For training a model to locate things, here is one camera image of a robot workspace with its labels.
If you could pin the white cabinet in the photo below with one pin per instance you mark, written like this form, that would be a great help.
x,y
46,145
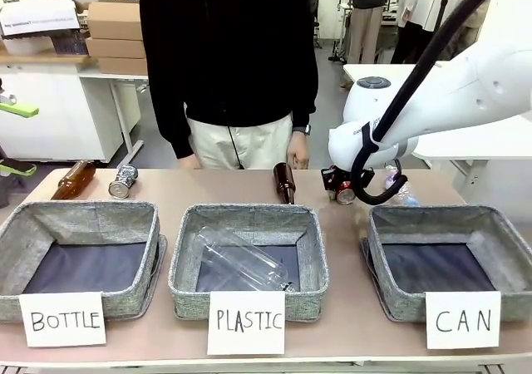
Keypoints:
x,y
54,108

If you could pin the crushed silver can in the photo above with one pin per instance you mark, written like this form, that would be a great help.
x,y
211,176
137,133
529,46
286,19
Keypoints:
x,y
123,180

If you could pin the white paper label BOTTLE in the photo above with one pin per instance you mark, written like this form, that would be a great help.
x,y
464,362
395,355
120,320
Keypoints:
x,y
62,319

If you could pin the person in black sweater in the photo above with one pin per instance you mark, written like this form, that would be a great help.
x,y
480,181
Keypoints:
x,y
228,45

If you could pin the red drink can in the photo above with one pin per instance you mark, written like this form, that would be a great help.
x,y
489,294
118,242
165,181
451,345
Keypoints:
x,y
345,194

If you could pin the bystander in beige trousers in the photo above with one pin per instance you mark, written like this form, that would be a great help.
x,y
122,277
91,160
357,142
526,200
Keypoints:
x,y
370,21

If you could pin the white desk with legs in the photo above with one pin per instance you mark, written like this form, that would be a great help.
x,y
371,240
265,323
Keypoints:
x,y
124,99

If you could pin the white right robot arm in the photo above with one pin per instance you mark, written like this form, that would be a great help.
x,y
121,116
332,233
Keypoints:
x,y
457,91

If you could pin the grey basket labelled bottle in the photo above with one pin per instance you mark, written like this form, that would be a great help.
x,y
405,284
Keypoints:
x,y
79,228

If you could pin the grey basket labelled can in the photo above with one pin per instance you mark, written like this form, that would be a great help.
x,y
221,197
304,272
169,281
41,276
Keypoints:
x,y
440,224

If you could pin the bystander in white coat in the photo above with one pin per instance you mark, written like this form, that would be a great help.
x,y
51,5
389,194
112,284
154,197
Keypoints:
x,y
420,16

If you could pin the grey basket labelled plastic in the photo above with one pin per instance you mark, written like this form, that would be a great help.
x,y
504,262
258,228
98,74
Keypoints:
x,y
249,216

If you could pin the flat cardboard box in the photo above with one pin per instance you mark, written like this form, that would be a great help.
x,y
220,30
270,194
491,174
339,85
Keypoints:
x,y
123,65
116,48

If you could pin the white paper label CAN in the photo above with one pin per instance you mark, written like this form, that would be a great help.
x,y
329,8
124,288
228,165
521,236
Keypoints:
x,y
462,320

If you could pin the green left gripper finger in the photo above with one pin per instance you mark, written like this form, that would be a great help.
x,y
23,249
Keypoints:
x,y
16,167
18,109

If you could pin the crushed clear plastic bottle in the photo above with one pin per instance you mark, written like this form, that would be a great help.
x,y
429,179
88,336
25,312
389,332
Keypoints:
x,y
405,193

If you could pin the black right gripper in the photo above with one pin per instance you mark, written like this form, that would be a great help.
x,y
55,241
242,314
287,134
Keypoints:
x,y
331,177

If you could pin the large cardboard box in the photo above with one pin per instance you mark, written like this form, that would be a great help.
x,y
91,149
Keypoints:
x,y
115,20

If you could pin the white printed sign box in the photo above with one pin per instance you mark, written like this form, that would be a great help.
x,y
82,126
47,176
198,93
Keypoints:
x,y
39,16

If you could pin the wrist watch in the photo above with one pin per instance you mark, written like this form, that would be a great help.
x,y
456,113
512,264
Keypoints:
x,y
302,129

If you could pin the brown glass bottle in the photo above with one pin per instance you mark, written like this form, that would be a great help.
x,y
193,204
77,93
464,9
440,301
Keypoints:
x,y
75,180
284,180

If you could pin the white paper label PLASTIC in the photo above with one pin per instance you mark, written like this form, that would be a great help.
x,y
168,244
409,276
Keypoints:
x,y
247,322

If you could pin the person's left hand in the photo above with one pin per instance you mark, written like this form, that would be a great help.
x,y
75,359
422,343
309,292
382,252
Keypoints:
x,y
298,151

